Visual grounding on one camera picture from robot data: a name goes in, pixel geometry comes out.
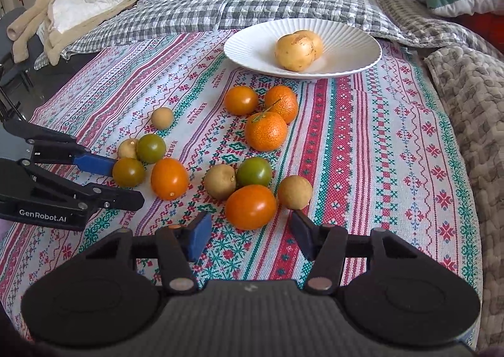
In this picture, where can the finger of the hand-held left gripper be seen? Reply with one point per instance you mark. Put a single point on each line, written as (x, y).
(126, 201)
(94, 165)

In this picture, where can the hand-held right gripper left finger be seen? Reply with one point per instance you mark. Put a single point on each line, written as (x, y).
(199, 237)

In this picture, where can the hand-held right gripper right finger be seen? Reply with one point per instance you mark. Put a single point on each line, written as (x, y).
(303, 237)

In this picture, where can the green tomato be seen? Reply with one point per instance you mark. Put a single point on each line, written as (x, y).
(151, 148)
(128, 173)
(255, 170)

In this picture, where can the small tan round fruit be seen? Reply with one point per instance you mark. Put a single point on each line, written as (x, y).
(126, 149)
(218, 182)
(162, 117)
(295, 192)

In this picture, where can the orange tomato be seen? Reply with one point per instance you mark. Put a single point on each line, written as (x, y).
(241, 100)
(251, 206)
(169, 178)

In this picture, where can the orange tangerine with stem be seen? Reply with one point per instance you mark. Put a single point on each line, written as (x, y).
(266, 132)

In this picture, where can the white ribbed plate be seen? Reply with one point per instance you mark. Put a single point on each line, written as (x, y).
(346, 50)

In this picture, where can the red green patterned tablecloth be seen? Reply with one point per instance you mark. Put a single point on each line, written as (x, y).
(374, 144)

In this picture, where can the dark chair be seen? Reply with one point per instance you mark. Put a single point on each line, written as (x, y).
(15, 50)

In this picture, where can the large orange fruit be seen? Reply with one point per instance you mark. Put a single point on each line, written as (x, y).
(295, 53)

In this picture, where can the grey white checked quilt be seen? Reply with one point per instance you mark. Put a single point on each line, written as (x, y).
(197, 6)

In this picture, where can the large yellow potato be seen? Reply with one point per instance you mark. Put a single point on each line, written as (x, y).
(317, 44)

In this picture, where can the brown grey checked quilt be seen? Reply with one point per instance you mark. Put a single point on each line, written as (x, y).
(476, 125)

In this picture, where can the beige checked quilt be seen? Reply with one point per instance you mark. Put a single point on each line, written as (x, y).
(425, 22)

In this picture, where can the red cushion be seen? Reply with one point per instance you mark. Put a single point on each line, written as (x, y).
(488, 30)

